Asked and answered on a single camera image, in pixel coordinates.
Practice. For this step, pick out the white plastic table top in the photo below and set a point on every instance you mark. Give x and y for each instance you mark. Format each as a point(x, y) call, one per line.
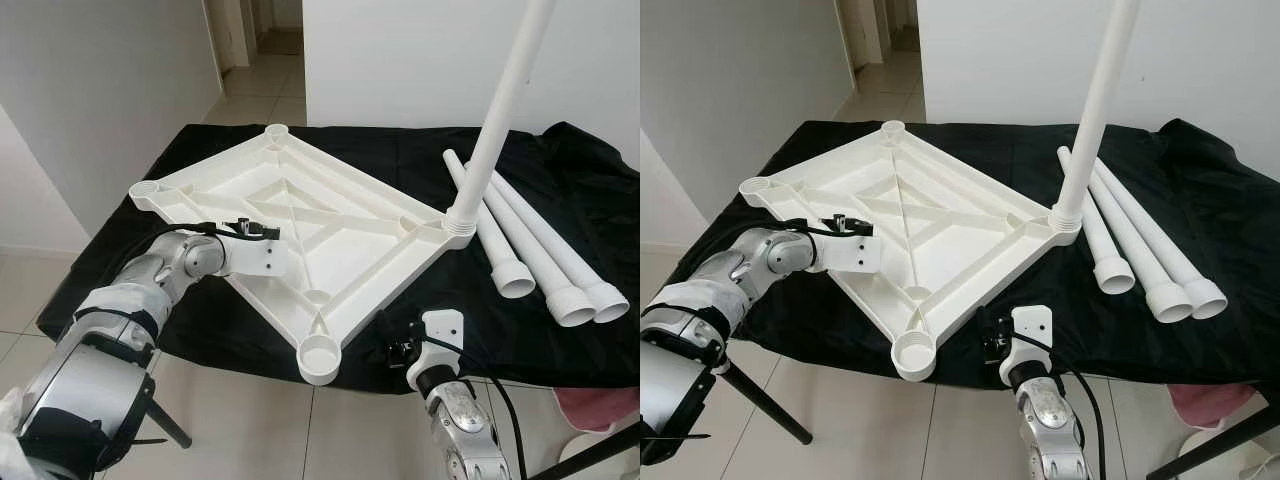
point(930, 230)
point(330, 240)

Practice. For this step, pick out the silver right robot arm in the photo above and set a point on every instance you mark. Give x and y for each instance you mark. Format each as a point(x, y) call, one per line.
point(1050, 430)
point(465, 440)

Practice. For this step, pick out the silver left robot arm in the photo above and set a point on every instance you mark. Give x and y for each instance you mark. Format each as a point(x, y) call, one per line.
point(90, 390)
point(770, 255)

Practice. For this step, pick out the black cloth table cover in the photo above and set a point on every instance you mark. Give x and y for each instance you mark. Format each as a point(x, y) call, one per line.
point(1000, 150)
point(400, 150)

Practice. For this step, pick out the brown door mat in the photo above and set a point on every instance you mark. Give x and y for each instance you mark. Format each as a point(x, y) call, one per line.
point(280, 40)
point(904, 38)

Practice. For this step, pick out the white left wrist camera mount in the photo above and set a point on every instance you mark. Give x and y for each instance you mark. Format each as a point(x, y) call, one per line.
point(260, 260)
point(850, 255)

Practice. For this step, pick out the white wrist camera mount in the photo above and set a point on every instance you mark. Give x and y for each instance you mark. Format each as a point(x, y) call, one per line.
point(1033, 325)
point(850, 255)
point(260, 260)
point(442, 330)

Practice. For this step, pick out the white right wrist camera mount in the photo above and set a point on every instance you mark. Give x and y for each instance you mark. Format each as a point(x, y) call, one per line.
point(442, 330)
point(1033, 325)

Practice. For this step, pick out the beige door frame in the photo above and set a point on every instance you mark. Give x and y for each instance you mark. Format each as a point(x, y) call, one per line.
point(860, 30)
point(222, 30)

